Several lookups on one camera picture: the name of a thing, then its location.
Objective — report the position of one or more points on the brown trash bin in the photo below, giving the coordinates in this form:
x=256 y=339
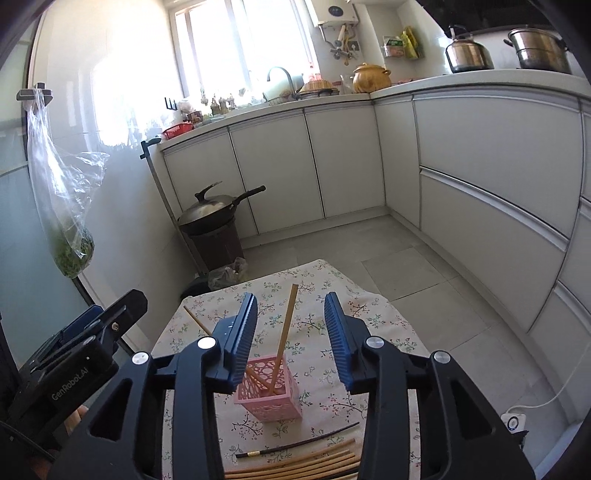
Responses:
x=214 y=251

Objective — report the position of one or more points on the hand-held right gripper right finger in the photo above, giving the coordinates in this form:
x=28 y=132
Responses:
x=339 y=344

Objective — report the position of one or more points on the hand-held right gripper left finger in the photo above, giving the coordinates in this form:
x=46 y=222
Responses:
x=240 y=344

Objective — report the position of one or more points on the cluster of small jars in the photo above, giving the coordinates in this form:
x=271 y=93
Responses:
x=217 y=105

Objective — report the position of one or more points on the steel stock pot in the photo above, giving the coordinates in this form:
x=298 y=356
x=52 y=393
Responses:
x=540 y=53

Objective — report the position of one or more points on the white water heater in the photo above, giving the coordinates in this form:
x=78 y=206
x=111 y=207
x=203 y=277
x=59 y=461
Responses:
x=334 y=11

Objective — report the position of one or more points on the woven bamboo basket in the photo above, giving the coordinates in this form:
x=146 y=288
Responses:
x=316 y=86

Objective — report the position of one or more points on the red plastic basket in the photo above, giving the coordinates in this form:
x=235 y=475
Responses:
x=178 y=131

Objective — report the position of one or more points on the yellow packet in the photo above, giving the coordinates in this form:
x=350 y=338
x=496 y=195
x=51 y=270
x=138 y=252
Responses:
x=410 y=41

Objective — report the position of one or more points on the curved metal faucet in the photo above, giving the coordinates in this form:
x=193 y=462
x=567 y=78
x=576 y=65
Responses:
x=290 y=85

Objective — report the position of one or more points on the dark plastic object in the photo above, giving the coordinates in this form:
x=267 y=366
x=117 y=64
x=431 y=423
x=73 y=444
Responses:
x=194 y=288

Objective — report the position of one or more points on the black wok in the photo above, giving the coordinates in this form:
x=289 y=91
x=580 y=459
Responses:
x=207 y=227

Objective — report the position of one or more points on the white wall rack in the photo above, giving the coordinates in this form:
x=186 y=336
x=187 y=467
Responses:
x=392 y=48

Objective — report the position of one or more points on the water heater pipes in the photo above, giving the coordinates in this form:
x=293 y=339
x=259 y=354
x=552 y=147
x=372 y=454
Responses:
x=341 y=44

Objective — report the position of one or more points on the steel kettle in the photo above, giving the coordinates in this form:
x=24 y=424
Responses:
x=466 y=55

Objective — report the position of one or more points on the black chopstick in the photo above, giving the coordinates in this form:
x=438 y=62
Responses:
x=300 y=444

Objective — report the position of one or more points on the pink perforated utensil holder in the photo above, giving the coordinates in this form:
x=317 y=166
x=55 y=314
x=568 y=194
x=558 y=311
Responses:
x=272 y=406

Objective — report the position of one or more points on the white power strip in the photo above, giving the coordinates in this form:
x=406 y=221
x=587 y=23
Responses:
x=513 y=421

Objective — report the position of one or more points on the black range hood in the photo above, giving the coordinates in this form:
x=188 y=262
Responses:
x=485 y=14

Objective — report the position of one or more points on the grey wall hook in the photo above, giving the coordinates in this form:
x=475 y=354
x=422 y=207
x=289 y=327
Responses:
x=34 y=93

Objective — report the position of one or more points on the wooden chopstick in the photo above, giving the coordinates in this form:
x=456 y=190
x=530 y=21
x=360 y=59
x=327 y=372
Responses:
x=285 y=332
x=196 y=319

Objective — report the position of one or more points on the white kitchen cabinet unit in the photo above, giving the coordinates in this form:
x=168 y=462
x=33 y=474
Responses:
x=346 y=152

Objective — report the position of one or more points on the pale green board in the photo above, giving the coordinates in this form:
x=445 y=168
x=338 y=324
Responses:
x=276 y=87

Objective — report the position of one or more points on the yellow clay pot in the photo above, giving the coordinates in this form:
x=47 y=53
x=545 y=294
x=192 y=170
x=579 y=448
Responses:
x=371 y=81

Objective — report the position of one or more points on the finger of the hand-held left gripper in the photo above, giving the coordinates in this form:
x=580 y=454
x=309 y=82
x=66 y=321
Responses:
x=83 y=321
x=127 y=307

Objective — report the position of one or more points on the crumpled clear plastic bag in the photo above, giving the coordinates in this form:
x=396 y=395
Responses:
x=228 y=274

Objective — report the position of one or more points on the row of bamboo chopsticks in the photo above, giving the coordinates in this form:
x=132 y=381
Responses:
x=300 y=466

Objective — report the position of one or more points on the person's left hand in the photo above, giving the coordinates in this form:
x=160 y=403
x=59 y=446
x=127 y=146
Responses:
x=76 y=420

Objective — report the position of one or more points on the plastic bag of greens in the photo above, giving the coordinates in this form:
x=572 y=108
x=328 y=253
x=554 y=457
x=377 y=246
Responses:
x=74 y=249

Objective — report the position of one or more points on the floral tablecloth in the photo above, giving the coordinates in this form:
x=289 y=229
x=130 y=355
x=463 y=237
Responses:
x=309 y=332

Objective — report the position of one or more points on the metal wok lid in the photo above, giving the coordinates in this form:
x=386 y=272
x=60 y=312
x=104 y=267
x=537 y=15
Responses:
x=207 y=210

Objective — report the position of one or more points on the kitchen window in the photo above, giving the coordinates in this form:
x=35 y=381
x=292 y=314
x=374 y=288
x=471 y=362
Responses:
x=231 y=46

